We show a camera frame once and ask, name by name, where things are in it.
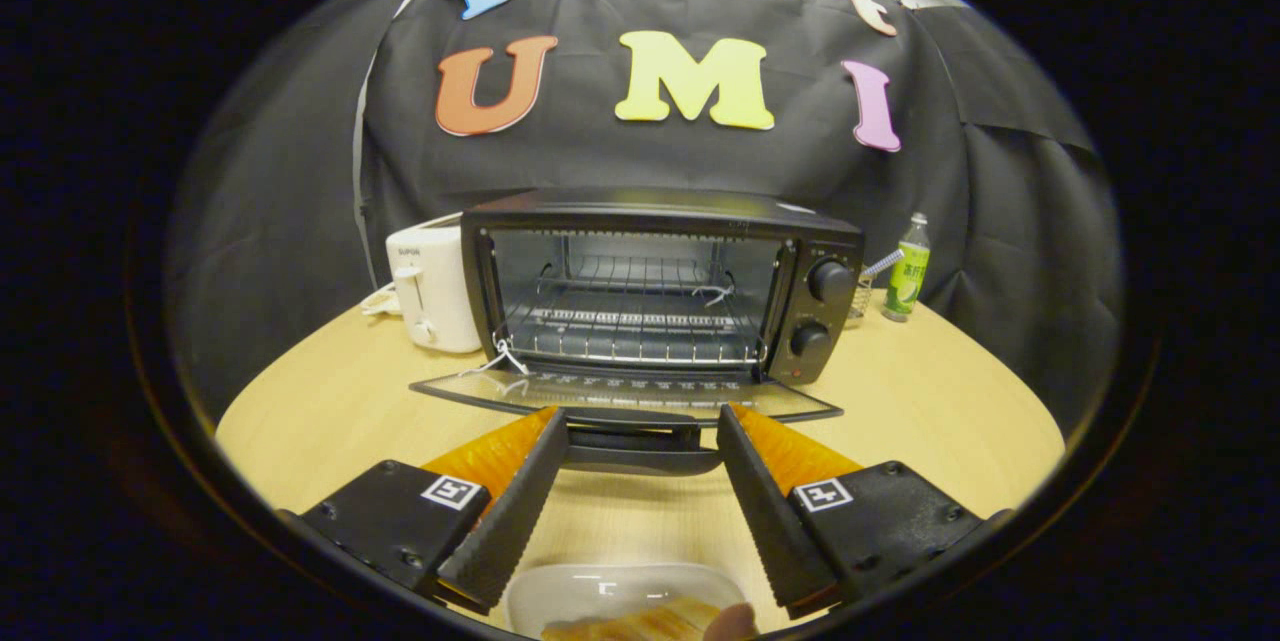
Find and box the black toaster oven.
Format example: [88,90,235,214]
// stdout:
[410,187,866,477]

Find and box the yellow bread roll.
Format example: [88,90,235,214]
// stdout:
[540,598,726,641]

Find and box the white pop-up toaster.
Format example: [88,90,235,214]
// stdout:
[385,213,483,354]

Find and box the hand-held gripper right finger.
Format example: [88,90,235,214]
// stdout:
[716,404,1011,619]

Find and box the white oval plate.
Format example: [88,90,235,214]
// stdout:
[503,562,749,640]

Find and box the black backdrop cloth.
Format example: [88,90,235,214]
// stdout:
[165,0,1126,432]

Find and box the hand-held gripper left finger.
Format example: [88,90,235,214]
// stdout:
[290,407,571,615]

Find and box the green drink bottle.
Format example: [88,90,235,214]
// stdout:
[882,212,932,323]

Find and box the glass jar with straw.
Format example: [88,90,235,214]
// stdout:
[845,249,906,329]

